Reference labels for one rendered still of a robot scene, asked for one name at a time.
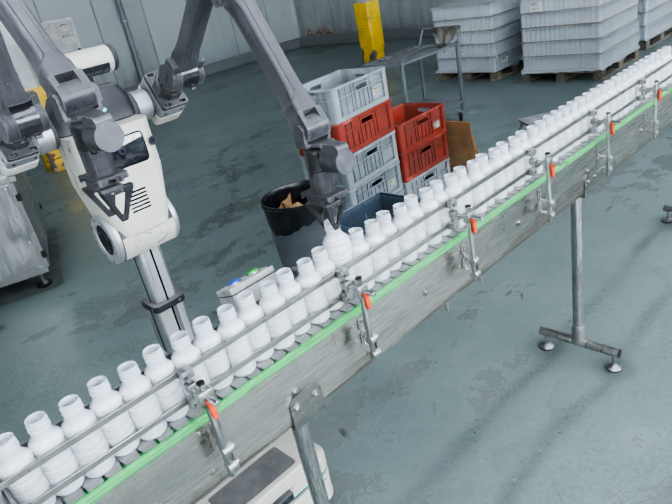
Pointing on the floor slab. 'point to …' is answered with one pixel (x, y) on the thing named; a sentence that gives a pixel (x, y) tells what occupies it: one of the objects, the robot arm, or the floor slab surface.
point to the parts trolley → (422, 69)
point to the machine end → (21, 233)
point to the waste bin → (292, 223)
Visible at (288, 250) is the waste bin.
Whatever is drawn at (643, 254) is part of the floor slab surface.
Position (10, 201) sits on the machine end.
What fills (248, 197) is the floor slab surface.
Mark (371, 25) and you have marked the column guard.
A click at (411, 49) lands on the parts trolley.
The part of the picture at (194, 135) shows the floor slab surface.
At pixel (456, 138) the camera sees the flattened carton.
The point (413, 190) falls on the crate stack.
